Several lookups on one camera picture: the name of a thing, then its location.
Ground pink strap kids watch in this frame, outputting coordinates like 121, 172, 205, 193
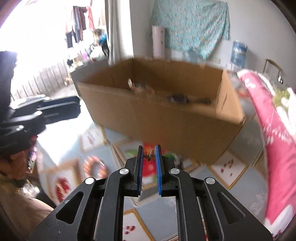
167, 94, 212, 104

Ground fruit pattern tablecloth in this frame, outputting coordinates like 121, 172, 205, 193
34, 120, 273, 241

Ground grey low cabinet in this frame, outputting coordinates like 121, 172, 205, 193
70, 59, 109, 83

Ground brown cardboard box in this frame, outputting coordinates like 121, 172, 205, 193
77, 58, 245, 164

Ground hanging clothes on line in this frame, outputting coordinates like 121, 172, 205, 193
65, 6, 95, 48

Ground grey curtain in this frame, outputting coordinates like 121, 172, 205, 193
105, 0, 133, 65

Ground pink floral quilt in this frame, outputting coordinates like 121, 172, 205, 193
237, 69, 295, 240

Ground white fluffy blanket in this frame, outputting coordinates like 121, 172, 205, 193
258, 73, 295, 136

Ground rolled pink mat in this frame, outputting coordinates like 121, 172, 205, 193
152, 26, 165, 59

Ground blue water dispenser bottle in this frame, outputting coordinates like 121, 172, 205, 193
230, 41, 248, 68

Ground small wooden shelf stand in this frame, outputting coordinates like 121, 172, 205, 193
263, 58, 283, 85

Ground orange bead bracelet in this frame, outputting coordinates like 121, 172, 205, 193
83, 155, 109, 180

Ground teal floral wall cloth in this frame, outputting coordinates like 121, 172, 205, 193
150, 0, 230, 60

